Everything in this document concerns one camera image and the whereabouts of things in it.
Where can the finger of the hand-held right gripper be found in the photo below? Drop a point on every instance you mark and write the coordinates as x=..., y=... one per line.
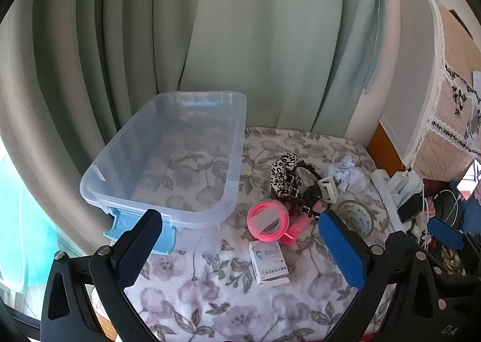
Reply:
x=447, y=233
x=400, y=242

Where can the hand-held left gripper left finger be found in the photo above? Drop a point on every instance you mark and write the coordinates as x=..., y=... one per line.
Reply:
x=137, y=252

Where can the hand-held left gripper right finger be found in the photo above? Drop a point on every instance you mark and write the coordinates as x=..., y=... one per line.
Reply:
x=340, y=248

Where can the white paper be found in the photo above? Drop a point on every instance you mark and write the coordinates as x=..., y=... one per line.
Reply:
x=345, y=176

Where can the black toothed headband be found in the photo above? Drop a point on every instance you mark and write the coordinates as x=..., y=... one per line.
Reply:
x=310, y=171

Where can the leopard print scrunchie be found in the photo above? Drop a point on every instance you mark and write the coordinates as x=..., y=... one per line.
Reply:
x=282, y=173

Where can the clear plastic container blue latches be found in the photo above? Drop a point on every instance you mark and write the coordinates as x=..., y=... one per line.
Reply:
x=169, y=161

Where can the black power adapter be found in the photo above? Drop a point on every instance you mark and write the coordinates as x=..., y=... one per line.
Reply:
x=411, y=208

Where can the clear tape roll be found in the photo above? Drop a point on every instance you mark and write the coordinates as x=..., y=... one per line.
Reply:
x=366, y=221

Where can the pink comb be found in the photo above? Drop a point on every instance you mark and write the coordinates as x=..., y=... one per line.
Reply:
x=295, y=231

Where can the white hair claw clip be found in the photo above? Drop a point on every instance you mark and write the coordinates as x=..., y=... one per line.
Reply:
x=329, y=191

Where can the small white cardboard box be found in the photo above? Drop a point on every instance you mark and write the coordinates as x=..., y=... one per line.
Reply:
x=266, y=257

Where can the grey floral blanket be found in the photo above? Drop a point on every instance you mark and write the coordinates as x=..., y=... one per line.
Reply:
x=210, y=282

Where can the orange wooden bed panel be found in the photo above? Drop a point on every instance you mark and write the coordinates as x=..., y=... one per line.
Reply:
x=383, y=146

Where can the teal cloth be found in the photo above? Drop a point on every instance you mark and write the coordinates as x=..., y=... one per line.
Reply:
x=22, y=233

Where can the beige quilted lace-trimmed cover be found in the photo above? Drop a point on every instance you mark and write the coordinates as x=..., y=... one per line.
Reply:
x=451, y=82

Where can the white headboard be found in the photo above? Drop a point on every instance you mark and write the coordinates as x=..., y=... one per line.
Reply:
x=413, y=82

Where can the pale green curtain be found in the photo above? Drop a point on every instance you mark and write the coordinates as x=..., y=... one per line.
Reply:
x=225, y=26

